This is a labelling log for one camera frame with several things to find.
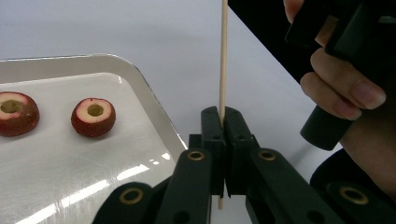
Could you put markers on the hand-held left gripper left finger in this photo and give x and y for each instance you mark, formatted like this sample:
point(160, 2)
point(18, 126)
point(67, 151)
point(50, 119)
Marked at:
point(214, 149)

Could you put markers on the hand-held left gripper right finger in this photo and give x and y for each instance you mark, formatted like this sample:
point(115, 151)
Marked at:
point(238, 152)

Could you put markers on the thin wooden skewer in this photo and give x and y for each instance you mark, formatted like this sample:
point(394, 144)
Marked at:
point(223, 62)

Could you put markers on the white rectangular tray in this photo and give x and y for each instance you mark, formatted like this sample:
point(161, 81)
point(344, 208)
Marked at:
point(77, 174)

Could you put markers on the red cored hawthorn fruit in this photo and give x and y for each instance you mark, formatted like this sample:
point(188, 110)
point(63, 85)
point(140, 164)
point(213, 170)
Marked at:
point(93, 121)
point(17, 116)

